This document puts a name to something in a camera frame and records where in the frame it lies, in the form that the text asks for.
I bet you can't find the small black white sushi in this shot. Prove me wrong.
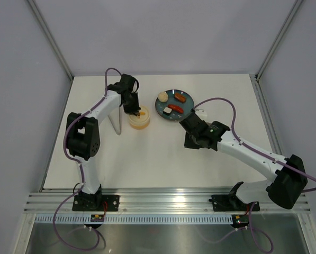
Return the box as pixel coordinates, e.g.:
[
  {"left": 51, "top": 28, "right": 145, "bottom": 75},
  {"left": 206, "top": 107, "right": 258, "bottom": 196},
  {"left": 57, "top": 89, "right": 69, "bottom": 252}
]
[{"left": 163, "top": 107, "right": 173, "bottom": 115}]

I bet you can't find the left aluminium frame post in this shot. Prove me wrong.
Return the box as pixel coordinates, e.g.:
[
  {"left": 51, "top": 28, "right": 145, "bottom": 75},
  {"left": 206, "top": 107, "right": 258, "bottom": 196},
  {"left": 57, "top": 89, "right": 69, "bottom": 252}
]
[{"left": 25, "top": 0, "right": 74, "bottom": 82}]

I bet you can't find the aluminium frame post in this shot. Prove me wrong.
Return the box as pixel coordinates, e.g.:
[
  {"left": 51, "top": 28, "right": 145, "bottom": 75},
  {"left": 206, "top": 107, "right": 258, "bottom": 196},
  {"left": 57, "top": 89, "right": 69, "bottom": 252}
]
[
  {"left": 255, "top": 0, "right": 305, "bottom": 81},
  {"left": 25, "top": 0, "right": 74, "bottom": 82}
]

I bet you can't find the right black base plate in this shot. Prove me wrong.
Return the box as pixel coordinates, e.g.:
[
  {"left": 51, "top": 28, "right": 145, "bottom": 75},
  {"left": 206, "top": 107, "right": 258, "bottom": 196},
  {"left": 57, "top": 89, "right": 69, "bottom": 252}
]
[{"left": 208, "top": 194, "right": 252, "bottom": 212}]

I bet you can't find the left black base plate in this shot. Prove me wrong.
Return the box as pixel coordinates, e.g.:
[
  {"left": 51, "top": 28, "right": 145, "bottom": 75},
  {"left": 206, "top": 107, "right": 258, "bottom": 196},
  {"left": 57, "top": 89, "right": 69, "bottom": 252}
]
[{"left": 72, "top": 194, "right": 120, "bottom": 212}]

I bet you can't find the aluminium front rail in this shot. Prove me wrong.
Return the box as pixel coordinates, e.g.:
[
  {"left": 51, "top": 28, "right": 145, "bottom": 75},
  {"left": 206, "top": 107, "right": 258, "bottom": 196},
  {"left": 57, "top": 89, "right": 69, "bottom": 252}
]
[{"left": 24, "top": 186, "right": 311, "bottom": 214}]

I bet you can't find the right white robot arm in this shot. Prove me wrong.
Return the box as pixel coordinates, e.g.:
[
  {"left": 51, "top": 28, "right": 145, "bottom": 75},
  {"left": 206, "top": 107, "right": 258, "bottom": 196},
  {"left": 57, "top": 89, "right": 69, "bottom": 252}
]
[{"left": 180, "top": 111, "right": 308, "bottom": 210}]

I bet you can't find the blue ceramic plate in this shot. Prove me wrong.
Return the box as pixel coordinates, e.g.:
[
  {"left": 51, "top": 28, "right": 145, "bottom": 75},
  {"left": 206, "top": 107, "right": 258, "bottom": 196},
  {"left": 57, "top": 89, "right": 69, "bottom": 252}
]
[{"left": 155, "top": 89, "right": 194, "bottom": 121}]

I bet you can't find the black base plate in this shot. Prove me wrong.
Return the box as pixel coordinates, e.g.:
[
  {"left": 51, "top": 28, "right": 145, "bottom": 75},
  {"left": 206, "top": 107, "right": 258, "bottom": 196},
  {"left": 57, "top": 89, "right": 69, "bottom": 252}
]
[
  {"left": 208, "top": 194, "right": 252, "bottom": 212},
  {"left": 72, "top": 194, "right": 120, "bottom": 212}
]

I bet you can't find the white slotted cable duct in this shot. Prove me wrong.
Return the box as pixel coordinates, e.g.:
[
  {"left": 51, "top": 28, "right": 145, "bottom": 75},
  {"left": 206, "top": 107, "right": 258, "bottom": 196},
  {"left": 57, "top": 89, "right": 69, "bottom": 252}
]
[{"left": 35, "top": 214, "right": 233, "bottom": 225}]

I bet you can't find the yellow lunch box container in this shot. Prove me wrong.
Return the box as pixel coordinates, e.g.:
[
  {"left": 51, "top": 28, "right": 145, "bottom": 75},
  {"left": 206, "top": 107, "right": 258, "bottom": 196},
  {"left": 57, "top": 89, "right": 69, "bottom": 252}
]
[{"left": 130, "top": 122, "right": 149, "bottom": 130}]

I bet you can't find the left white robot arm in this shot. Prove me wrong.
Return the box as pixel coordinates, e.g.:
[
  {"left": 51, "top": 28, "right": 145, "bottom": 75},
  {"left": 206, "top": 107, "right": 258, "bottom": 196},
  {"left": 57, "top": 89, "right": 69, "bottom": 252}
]
[{"left": 63, "top": 74, "right": 141, "bottom": 211}]

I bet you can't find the yellow lunch box lid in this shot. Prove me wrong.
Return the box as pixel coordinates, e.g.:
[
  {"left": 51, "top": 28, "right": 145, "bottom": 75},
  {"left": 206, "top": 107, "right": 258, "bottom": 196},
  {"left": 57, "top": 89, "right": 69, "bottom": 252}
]
[{"left": 128, "top": 105, "right": 150, "bottom": 125}]

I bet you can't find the red sausage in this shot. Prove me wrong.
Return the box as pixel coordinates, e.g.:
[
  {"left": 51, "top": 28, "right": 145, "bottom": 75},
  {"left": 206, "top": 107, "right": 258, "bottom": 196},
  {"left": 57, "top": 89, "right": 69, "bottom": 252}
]
[{"left": 168, "top": 104, "right": 184, "bottom": 114}]

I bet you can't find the brown roasted meat piece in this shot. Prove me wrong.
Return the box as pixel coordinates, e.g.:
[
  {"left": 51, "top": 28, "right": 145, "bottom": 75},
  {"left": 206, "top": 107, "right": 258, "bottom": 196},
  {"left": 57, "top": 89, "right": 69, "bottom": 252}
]
[{"left": 174, "top": 93, "right": 187, "bottom": 103}]

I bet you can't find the right aluminium frame post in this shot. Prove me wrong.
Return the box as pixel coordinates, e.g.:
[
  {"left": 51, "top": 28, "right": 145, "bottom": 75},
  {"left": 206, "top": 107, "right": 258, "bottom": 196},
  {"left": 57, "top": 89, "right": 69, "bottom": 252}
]
[{"left": 255, "top": 0, "right": 305, "bottom": 81}]

